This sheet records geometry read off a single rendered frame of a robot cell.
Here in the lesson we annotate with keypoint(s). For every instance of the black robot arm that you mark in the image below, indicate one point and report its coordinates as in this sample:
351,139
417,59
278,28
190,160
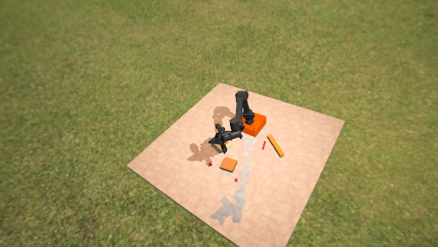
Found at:
242,110

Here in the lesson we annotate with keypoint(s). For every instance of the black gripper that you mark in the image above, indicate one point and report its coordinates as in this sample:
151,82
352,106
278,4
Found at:
221,138

